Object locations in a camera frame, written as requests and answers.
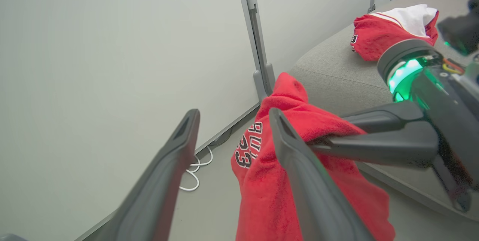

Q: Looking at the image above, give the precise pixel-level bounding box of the grey fabric sofa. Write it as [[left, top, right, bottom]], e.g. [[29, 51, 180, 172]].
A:
[[290, 0, 479, 222]]

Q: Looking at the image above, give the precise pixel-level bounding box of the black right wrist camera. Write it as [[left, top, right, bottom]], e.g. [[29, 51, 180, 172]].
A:
[[437, 0, 479, 56]]

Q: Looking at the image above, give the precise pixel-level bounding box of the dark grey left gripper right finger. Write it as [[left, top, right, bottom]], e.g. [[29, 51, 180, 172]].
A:
[[268, 107, 375, 241]]

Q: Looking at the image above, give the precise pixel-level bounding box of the white coiled cable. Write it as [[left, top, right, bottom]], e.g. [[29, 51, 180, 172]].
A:
[[179, 146, 214, 192]]

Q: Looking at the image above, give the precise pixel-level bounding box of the wide white partition panel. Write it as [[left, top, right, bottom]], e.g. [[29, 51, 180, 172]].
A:
[[0, 0, 276, 241]]

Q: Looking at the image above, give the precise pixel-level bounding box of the narrow white partition panel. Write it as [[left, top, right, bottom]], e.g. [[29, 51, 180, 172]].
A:
[[247, 0, 401, 84]]

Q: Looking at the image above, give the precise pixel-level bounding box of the red white striped garment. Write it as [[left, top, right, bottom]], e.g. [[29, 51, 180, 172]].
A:
[[350, 4, 439, 62]]

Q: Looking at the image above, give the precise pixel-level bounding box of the black floor cable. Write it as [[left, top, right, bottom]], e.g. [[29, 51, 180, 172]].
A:
[[210, 129, 234, 147]]

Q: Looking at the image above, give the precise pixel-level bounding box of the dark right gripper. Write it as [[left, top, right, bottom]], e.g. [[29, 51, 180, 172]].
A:
[[307, 39, 479, 212]]

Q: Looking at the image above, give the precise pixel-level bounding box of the red Bulls print jersey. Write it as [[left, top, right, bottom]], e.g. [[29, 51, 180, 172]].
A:
[[231, 72, 396, 241]]

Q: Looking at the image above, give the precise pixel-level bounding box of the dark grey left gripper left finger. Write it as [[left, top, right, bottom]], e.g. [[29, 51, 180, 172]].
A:
[[75, 109, 201, 241]]

